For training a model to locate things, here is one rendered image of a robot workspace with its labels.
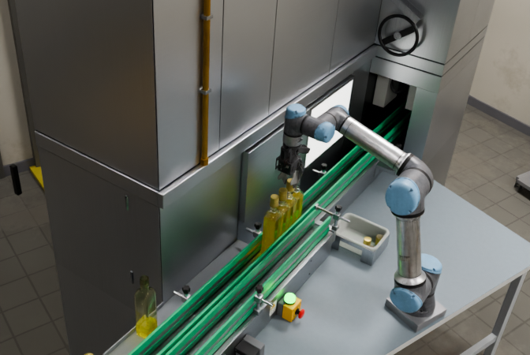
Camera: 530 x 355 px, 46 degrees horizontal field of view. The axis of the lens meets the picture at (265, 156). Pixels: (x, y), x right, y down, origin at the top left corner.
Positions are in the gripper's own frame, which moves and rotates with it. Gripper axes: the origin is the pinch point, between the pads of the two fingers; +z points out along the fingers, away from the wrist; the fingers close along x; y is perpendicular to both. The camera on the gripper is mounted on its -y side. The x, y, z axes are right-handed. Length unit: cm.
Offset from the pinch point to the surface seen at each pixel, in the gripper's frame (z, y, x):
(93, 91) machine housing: -50, 61, -41
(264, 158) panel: -6.9, 1.5, -12.2
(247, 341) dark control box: 33, 52, 18
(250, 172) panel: -5.6, 11.4, -12.1
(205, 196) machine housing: -7.1, 36.0, -14.7
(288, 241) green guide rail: 22.1, 7.9, 6.2
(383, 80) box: 1, -114, -13
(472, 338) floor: 117, -85, 76
